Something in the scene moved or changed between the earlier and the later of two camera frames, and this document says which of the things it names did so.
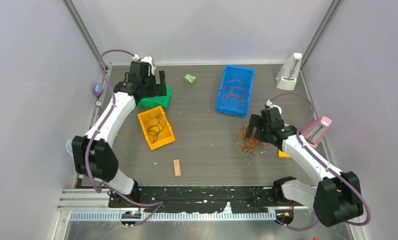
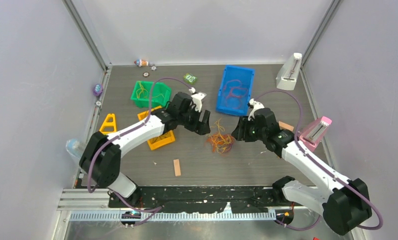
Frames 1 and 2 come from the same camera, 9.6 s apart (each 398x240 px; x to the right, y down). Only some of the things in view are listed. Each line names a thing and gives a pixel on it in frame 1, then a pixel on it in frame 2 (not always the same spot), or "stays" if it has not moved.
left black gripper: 158,90 -> 203,127
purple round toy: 97,89 stays
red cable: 234,90 stays
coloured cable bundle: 248,147 -> 220,143
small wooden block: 177,167 stays
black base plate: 193,199 stays
